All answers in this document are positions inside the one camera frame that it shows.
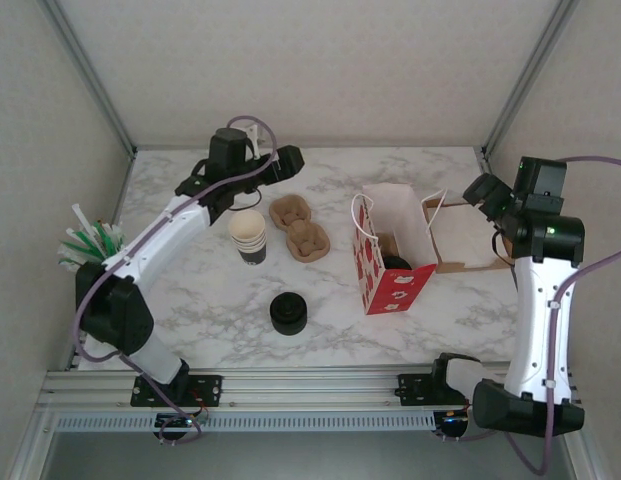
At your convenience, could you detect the black plastic cup lid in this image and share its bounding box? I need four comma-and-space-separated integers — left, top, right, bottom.
384, 254, 414, 274

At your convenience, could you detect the red white paper bag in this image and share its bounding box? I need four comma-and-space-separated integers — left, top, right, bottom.
350, 182, 449, 316

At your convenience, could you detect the brown pulp cup carrier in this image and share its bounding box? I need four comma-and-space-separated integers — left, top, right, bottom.
268, 194, 332, 265

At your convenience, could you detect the brown cardboard tray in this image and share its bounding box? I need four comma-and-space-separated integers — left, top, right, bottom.
420, 197, 516, 275

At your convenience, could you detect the stack of black lids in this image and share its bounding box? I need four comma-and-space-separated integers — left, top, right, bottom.
268, 290, 309, 335

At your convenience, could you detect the green white wrapped straw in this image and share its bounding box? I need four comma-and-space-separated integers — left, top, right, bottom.
102, 224, 127, 261
64, 225, 109, 264
58, 241, 101, 271

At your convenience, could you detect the white paper wrapped straw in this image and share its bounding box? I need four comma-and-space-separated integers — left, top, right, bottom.
71, 202, 100, 251

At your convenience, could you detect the small controller board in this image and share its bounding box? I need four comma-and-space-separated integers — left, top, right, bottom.
154, 412, 200, 432
436, 410, 474, 435

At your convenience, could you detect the aluminium frame post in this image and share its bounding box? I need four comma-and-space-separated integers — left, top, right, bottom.
39, 0, 139, 159
482, 0, 581, 159

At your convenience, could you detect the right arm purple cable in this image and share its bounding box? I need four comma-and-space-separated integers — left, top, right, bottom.
439, 155, 621, 476

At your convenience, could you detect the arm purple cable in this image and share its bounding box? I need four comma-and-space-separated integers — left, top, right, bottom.
71, 115, 280, 446
439, 155, 621, 476

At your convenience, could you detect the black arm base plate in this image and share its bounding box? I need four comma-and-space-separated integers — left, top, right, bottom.
397, 372, 474, 406
130, 374, 224, 407

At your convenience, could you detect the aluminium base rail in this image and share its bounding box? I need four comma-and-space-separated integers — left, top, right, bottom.
37, 368, 584, 412

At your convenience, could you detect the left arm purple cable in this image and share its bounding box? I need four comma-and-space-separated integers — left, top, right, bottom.
71, 115, 280, 446

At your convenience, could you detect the grey slotted cable duct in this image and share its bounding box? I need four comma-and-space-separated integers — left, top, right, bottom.
54, 412, 437, 433

